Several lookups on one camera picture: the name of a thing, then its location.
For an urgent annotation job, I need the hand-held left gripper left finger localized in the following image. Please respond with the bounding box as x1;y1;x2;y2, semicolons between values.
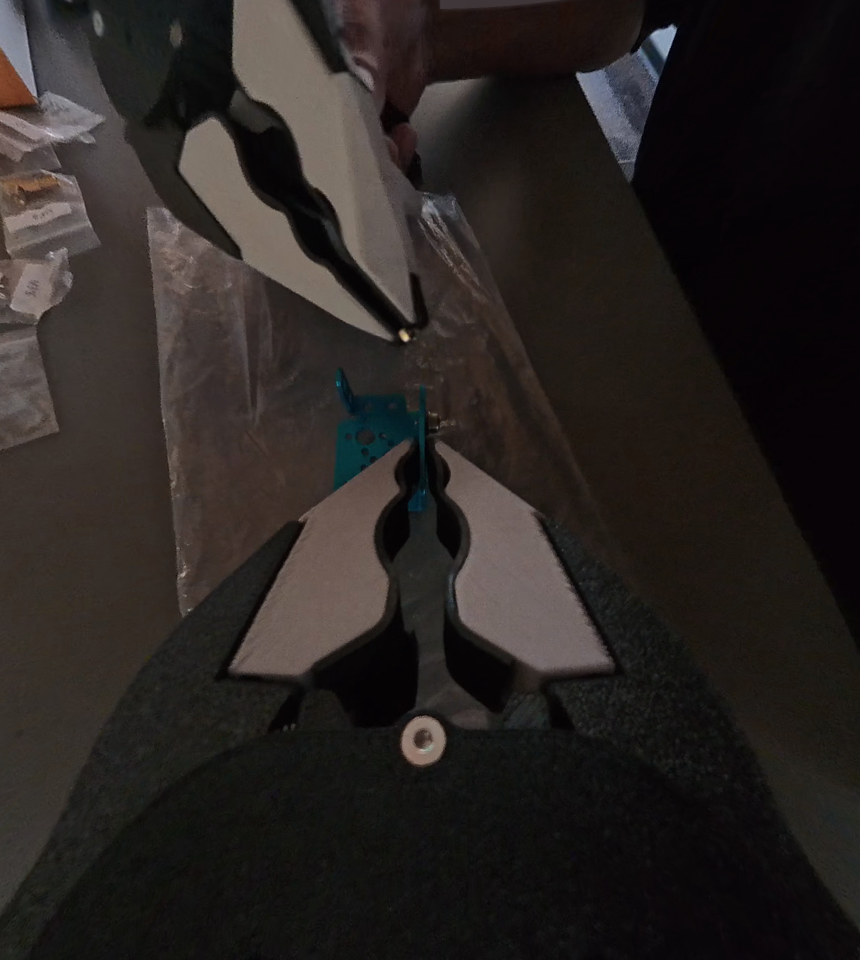
226;438;419;682

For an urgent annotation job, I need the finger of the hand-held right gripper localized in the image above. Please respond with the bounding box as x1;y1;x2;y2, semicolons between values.
178;97;402;344
231;0;428;329

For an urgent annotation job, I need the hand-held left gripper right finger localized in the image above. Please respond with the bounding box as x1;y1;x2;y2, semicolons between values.
422;438;620;684

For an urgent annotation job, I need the blue perforated metal bracket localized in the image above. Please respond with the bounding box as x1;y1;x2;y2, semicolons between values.
332;367;438;519

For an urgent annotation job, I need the person's right hand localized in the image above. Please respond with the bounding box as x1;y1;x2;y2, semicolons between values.
366;15;434;181

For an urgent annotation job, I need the large clear plastic bag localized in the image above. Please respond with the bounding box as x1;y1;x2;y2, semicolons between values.
145;191;603;616

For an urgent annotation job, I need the pile of small screw bags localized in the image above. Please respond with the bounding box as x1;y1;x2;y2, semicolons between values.
0;93;108;466

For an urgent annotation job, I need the person's dark clothing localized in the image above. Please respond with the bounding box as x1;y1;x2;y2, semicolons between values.
632;0;860;721

